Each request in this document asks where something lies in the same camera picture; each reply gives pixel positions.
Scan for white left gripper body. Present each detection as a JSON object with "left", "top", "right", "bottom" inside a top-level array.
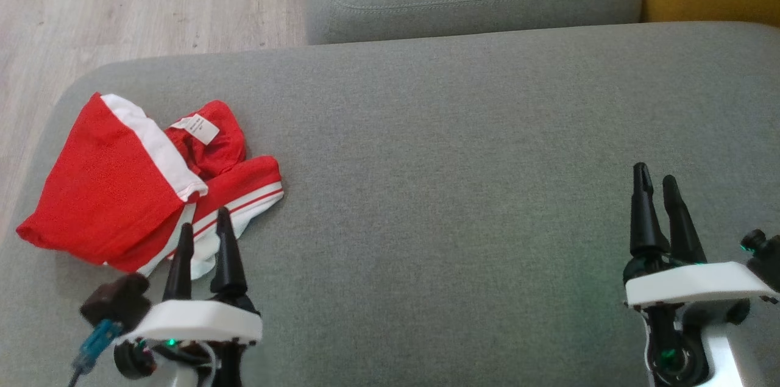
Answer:
[{"left": 114, "top": 294, "right": 263, "bottom": 387}]

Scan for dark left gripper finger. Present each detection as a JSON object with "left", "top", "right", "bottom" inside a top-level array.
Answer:
[
  {"left": 162, "top": 222, "right": 195, "bottom": 302},
  {"left": 210, "top": 207, "right": 249, "bottom": 298}
]

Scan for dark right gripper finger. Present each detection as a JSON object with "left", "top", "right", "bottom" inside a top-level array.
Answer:
[
  {"left": 662, "top": 175, "right": 707, "bottom": 265},
  {"left": 629, "top": 162, "right": 670, "bottom": 257}
]

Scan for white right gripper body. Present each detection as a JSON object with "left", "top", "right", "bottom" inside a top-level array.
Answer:
[{"left": 622, "top": 252, "right": 780, "bottom": 387}]

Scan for red shorts with white stripe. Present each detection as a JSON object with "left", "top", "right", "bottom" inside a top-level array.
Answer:
[{"left": 16, "top": 92, "right": 209, "bottom": 273}]

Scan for red basketball jersey white sleeves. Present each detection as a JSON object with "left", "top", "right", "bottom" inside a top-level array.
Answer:
[{"left": 134, "top": 99, "right": 285, "bottom": 282}]

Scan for large grey sofa seat cushion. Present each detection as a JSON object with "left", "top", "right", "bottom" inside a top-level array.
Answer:
[{"left": 0, "top": 21, "right": 780, "bottom": 387}]

